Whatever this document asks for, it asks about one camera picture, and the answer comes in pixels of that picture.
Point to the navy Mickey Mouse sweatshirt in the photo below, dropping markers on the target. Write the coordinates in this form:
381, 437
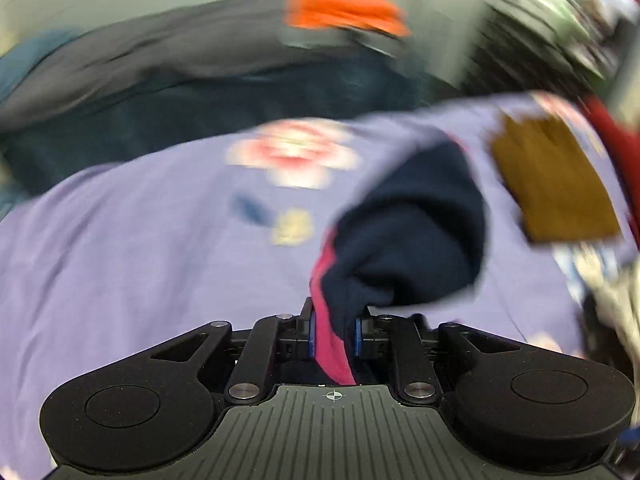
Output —
417, 236

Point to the blue teal bedding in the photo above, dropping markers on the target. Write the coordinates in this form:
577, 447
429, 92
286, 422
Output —
21, 59

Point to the red garment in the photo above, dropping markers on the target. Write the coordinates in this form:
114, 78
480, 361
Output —
623, 147

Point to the black wire rack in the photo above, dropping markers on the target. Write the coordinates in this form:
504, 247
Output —
548, 45

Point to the dark teal bed cover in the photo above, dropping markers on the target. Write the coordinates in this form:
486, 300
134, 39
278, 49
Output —
162, 112

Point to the grey blanket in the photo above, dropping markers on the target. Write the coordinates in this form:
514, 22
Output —
218, 39

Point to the purple floral bed sheet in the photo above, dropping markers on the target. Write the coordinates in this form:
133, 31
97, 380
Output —
118, 258

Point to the white dotted garment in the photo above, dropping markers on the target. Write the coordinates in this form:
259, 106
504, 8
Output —
617, 299

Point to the orange towel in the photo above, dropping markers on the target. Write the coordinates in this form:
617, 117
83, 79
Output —
370, 15

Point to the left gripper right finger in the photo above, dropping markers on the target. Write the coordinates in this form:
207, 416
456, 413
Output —
398, 353

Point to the brown folded garment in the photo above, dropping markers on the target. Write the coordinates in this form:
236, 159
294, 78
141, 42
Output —
560, 195

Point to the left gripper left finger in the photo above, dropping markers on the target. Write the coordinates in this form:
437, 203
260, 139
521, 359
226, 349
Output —
260, 353

